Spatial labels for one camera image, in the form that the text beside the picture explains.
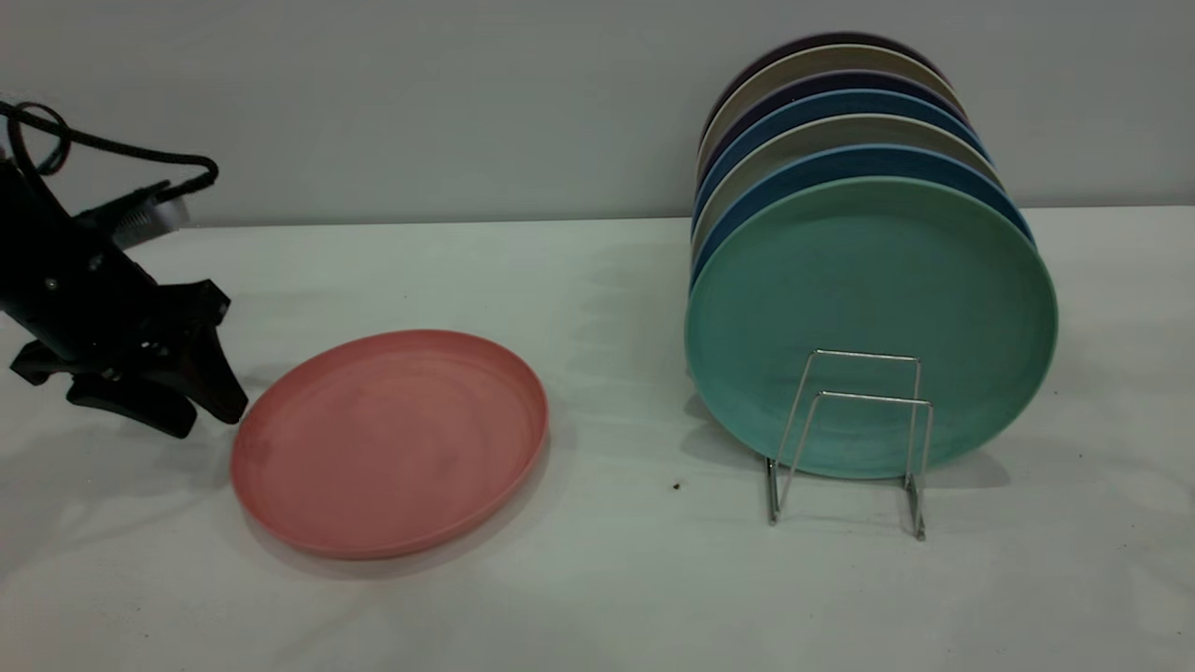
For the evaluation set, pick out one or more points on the green plastic plate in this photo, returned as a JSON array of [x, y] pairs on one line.
[[868, 280]]

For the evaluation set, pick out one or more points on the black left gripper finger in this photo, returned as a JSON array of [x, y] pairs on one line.
[[140, 401], [219, 383]]

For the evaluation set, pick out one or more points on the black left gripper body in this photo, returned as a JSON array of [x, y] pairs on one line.
[[84, 299]]

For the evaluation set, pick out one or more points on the dark purple plastic plate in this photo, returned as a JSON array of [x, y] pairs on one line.
[[822, 40], [822, 83]]

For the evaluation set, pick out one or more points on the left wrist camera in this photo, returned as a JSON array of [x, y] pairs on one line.
[[145, 213]]

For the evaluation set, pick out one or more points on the blue plastic plate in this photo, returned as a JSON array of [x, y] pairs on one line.
[[840, 168], [822, 105]]

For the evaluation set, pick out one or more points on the pink plastic plate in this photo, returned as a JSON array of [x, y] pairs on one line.
[[392, 448]]

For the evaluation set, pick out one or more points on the beige plastic plate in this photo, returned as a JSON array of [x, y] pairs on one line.
[[822, 136], [822, 60]]

